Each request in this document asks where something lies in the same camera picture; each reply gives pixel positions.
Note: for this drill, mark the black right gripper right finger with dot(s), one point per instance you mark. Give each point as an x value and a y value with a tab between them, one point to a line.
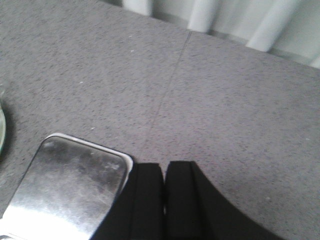
196	210

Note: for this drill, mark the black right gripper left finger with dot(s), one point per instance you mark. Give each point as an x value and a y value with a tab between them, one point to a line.
138	212

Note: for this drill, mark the silver digital kitchen scale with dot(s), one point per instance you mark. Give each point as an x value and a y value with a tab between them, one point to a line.
67	190

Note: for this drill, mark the light green round plate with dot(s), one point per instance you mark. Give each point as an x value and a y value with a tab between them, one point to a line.
2	119

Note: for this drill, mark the white pleated curtain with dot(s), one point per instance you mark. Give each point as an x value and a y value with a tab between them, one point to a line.
286	28

